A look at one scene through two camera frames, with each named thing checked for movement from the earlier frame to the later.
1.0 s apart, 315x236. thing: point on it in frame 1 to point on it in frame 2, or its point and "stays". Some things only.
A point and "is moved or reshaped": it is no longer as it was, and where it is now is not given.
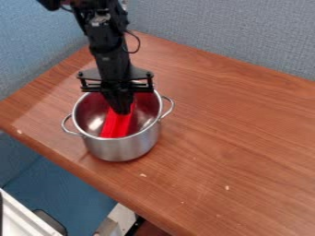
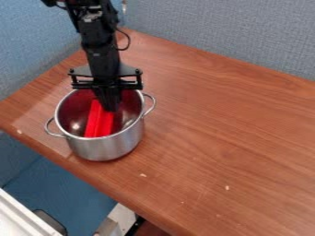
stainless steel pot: (138, 145) is moved or reshaped
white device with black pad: (22, 221) stays
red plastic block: (117, 124) to (100, 121)
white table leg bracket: (117, 222) stays
